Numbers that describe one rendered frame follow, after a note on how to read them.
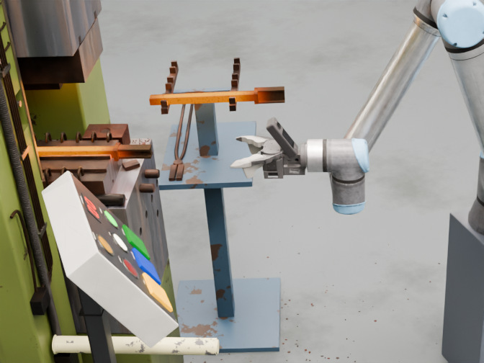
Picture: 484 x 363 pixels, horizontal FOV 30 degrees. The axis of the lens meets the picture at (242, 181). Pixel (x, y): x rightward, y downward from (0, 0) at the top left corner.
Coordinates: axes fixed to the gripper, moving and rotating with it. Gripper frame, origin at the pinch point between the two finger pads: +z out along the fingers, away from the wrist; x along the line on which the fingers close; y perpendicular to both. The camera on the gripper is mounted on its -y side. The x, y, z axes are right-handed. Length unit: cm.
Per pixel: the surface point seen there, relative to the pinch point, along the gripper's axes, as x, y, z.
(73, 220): -60, -19, 25
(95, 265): -74, -17, 18
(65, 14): -17, -47, 34
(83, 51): -9.4, -34.5, 33.6
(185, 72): 261, 100, 65
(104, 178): -10.9, 1.8, 33.7
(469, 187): 135, 100, -83
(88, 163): -5.1, 0.8, 39.3
